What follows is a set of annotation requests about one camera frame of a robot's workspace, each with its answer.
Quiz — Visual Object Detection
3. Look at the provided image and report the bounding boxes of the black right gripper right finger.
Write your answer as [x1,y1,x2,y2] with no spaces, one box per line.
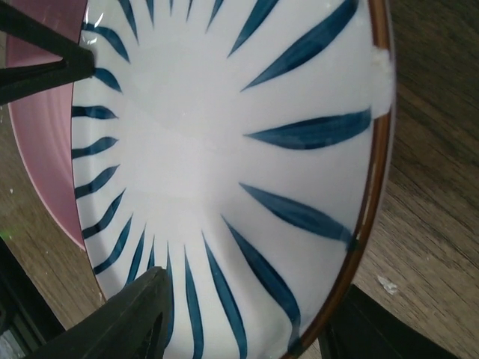
[318,285,457,359]

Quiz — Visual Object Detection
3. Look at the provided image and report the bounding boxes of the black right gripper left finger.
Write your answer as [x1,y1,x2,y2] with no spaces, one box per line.
[26,267,171,358]

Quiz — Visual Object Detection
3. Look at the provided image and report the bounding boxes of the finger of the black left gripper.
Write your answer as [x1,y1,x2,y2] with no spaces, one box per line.
[1,2,94,105]

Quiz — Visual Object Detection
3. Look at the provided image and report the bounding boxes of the white blue-striped plate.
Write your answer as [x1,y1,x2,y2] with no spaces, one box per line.
[71,1,395,358]

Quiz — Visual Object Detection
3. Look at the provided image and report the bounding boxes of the pink plate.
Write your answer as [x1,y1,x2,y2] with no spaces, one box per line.
[8,0,86,248]

